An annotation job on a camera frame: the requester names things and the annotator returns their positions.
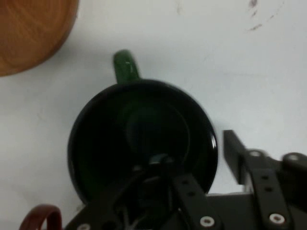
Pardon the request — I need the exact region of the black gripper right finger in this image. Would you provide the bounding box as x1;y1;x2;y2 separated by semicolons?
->
223;130;307;230

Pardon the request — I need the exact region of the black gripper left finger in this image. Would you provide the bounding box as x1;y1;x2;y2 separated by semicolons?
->
64;154;224;230

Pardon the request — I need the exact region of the dark green mug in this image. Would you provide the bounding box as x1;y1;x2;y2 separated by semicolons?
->
67;49;219;209

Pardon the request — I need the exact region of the red mug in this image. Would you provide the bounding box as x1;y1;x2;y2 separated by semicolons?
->
19;203;63;230

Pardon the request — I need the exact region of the brown wooden mug tree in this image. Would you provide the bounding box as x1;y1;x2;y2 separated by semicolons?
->
0;0;80;78

